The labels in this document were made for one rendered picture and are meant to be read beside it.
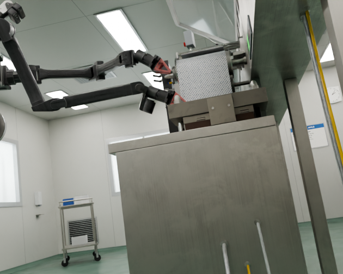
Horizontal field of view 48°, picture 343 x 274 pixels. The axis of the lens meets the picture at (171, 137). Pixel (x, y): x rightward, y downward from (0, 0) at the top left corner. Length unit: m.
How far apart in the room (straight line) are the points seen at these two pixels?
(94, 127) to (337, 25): 7.17
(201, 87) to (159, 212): 0.63
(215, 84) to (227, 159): 0.46
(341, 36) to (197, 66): 0.91
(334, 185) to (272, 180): 6.01
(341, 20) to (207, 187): 0.74
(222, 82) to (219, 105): 0.27
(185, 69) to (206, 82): 0.12
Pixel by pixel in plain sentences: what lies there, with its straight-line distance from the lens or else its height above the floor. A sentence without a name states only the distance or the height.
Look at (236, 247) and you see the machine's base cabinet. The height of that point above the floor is 0.44.
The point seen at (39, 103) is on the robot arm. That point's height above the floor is 1.15.
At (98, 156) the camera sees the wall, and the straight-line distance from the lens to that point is 7.85.
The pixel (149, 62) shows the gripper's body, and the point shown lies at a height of 1.33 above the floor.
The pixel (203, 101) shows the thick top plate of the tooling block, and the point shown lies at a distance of 1.56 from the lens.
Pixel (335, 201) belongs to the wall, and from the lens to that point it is 7.43.
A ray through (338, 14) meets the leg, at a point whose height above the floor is 1.02.
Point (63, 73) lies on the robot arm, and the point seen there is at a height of 1.45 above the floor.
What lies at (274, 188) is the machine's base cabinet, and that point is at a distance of 1.44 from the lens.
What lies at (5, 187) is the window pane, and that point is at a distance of 6.87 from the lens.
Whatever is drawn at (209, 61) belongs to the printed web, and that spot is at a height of 1.25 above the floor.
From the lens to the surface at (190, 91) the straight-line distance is 1.78.
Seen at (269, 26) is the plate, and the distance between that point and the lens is 1.32.
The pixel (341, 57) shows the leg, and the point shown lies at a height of 0.91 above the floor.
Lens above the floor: 0.61
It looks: 11 degrees up
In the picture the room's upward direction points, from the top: 8 degrees counter-clockwise
